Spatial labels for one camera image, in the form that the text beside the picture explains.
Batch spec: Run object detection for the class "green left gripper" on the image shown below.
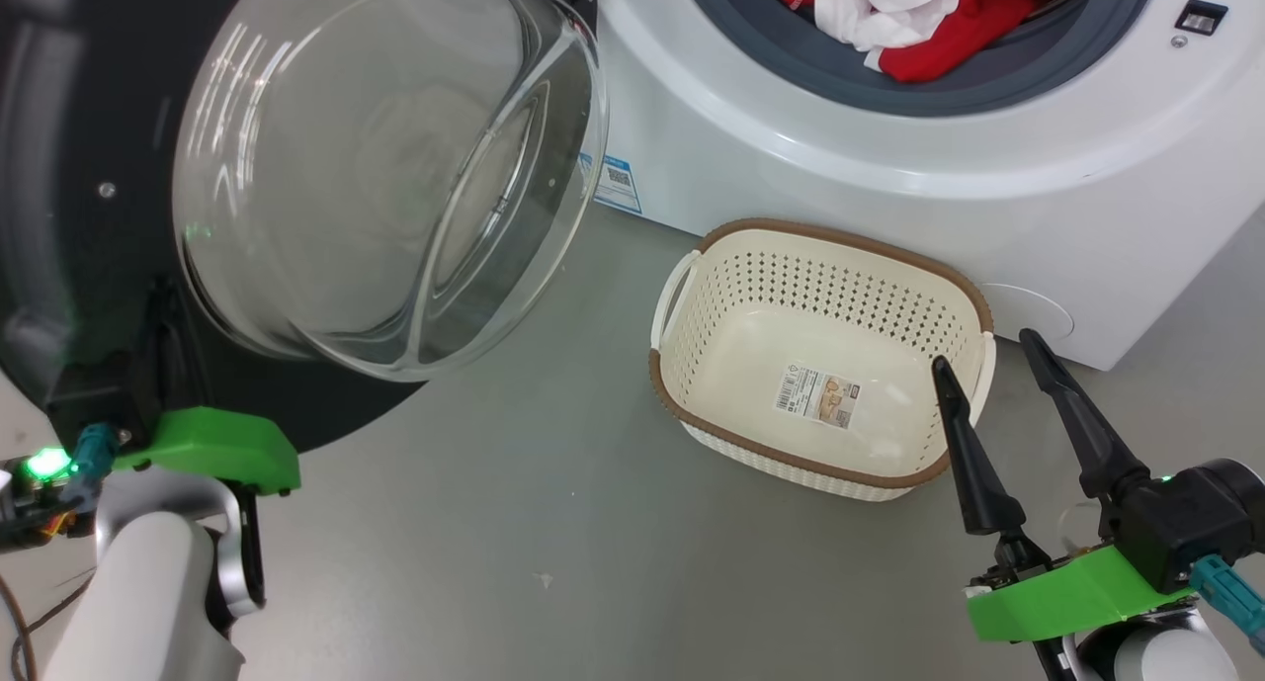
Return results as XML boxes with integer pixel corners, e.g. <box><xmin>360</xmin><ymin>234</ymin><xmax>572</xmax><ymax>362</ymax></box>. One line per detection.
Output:
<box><xmin>114</xmin><ymin>281</ymin><xmax>300</xmax><ymax>494</ymax></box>

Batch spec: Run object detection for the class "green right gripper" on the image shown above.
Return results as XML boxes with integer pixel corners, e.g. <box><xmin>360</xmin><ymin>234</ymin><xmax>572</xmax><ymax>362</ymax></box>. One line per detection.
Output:
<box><xmin>932</xmin><ymin>329</ymin><xmax>1192</xmax><ymax>642</ymax></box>

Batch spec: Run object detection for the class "black washer door glass window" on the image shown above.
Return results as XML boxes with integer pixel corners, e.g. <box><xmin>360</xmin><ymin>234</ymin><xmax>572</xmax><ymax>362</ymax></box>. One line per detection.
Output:
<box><xmin>0</xmin><ymin>0</ymin><xmax>609</xmax><ymax>455</ymax></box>

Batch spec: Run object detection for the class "red and white garment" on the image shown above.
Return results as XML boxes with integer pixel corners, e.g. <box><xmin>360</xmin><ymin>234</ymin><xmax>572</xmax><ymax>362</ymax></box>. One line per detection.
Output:
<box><xmin>769</xmin><ymin>0</ymin><xmax>1078</xmax><ymax>84</ymax></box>

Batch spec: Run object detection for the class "cream laundry basket brown rim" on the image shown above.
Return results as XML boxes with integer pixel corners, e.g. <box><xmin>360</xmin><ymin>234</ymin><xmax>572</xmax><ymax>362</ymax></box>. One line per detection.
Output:
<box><xmin>648</xmin><ymin>218</ymin><xmax>997</xmax><ymax>502</ymax></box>

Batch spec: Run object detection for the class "white front-load washing machine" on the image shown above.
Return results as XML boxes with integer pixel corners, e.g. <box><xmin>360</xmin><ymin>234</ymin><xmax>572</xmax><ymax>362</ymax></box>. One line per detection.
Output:
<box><xmin>578</xmin><ymin>0</ymin><xmax>1265</xmax><ymax>371</ymax></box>

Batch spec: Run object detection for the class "round white filter cover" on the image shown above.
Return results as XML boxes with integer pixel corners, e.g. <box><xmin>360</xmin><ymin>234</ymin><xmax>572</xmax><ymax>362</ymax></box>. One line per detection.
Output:
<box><xmin>973</xmin><ymin>284</ymin><xmax>1075</xmax><ymax>344</ymax></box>

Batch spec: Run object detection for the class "paper product label sticker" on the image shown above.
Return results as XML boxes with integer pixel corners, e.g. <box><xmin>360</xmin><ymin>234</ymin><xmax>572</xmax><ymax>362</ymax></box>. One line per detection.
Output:
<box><xmin>774</xmin><ymin>363</ymin><xmax>863</xmax><ymax>430</ymax></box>

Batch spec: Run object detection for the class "blue energy label sticker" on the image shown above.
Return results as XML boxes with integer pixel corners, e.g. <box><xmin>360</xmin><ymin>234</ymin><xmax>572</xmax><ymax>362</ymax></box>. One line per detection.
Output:
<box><xmin>578</xmin><ymin>150</ymin><xmax>643</xmax><ymax>215</ymax></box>

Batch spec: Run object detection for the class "thin dark cable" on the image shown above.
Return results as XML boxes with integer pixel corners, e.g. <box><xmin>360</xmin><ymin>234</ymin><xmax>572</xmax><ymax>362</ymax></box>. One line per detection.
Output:
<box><xmin>0</xmin><ymin>572</ymin><xmax>95</xmax><ymax>681</ymax></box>

